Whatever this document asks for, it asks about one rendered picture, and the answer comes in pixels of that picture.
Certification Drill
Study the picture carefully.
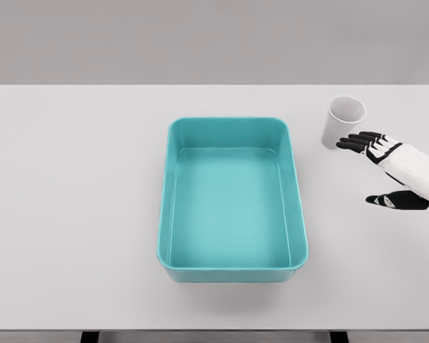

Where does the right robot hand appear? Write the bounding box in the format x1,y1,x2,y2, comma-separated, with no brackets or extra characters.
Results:
335,131,429,212

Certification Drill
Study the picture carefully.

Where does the white paper cup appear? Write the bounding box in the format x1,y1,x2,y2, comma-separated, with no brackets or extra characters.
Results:
321,95,367,151

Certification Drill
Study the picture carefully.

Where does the teal rectangular plastic basket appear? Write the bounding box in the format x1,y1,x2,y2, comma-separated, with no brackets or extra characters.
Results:
154,116,310,284

